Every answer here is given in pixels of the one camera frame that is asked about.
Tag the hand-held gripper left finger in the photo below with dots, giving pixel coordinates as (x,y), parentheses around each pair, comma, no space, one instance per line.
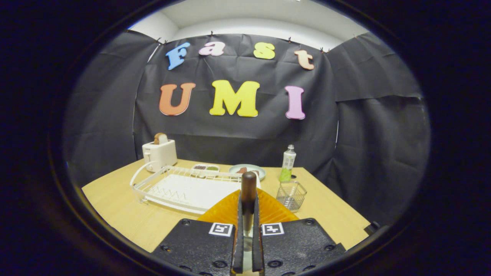
(238,249)

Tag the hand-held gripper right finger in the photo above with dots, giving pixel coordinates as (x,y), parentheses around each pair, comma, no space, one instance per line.
(257,249)

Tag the small pale green plate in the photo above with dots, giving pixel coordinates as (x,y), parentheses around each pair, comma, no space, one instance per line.
(254,167)

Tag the white divided grain tray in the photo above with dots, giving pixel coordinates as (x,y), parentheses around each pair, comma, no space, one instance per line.
(205,167)

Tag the green bottle with white label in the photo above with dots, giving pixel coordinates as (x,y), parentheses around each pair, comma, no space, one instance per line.
(287,161)

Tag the white toaster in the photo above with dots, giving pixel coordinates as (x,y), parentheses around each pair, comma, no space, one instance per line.
(161,155)

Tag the brown bread slice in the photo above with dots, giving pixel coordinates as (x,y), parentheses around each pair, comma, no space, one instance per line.
(160,138)

